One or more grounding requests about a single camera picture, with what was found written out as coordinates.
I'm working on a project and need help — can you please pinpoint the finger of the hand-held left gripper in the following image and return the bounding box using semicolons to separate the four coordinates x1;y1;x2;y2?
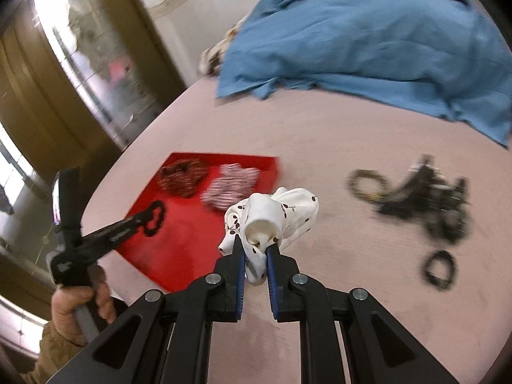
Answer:
134;201;166;237

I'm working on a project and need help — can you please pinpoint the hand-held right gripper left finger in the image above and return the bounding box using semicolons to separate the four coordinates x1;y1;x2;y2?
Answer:
47;235;246;384

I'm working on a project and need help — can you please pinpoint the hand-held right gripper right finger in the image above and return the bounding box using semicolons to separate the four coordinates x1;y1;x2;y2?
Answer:
266;243;460;384

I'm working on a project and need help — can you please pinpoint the red tray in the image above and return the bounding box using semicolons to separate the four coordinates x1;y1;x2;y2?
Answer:
114;152;281;292

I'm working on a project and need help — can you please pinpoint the white cherry print scrunchie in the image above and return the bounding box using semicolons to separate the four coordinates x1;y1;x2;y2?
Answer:
218;187;320;286

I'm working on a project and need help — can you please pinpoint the person's left forearm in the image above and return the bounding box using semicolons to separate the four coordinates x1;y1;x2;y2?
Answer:
20;320;94;384

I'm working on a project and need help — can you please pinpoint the person's left hand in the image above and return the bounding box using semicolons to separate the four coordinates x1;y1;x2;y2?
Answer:
51;266;117;347

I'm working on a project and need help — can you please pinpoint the dark red polka dot scrunchie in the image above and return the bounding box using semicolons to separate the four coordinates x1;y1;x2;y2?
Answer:
156;159;209;198

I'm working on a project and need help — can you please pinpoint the red plaid scrunchie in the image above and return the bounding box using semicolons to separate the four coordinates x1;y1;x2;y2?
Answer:
200;164;260;212

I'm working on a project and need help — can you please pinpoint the pink quilted table cover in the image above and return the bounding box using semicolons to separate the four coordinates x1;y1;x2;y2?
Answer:
82;76;512;384

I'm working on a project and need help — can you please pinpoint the wooden door with leaded glass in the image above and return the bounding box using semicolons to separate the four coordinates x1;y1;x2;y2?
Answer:
0;0;188;217

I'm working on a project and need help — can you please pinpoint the floral cloth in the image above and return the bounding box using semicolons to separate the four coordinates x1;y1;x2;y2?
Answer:
198;16;249;76

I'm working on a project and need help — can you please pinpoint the pile of dark hair accessories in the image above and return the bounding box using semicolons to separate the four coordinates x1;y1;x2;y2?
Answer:
376;154;473;244

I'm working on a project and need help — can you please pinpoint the blue cloth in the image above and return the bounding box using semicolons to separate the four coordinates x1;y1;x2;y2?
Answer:
216;0;512;148

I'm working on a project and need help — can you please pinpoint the braided hair tie ring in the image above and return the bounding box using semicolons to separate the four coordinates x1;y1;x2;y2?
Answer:
347;168;390;204

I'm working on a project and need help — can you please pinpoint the black hair tie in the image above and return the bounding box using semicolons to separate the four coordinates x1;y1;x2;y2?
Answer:
420;249;457;289

